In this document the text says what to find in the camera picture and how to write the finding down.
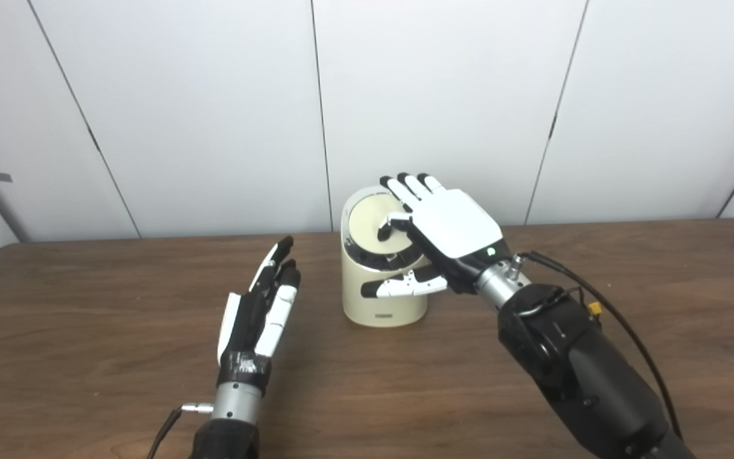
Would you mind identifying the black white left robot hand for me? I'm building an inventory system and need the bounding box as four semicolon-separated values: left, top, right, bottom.
217;236;301;391

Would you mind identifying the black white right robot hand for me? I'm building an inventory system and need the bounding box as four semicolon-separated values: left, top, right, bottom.
361;172;513;299

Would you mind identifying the cream round bin lid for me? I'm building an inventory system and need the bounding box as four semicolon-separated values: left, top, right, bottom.
348;193;409;252

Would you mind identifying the cream-colored bin body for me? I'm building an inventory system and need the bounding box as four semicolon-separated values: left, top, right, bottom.
340;185;431;328

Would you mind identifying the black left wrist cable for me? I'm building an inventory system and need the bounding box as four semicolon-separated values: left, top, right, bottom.
147;402;215;459

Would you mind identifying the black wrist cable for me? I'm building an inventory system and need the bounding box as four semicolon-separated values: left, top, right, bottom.
510;251;683;441
147;402;215;459

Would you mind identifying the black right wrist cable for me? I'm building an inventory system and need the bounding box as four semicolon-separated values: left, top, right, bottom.
510;251;683;441

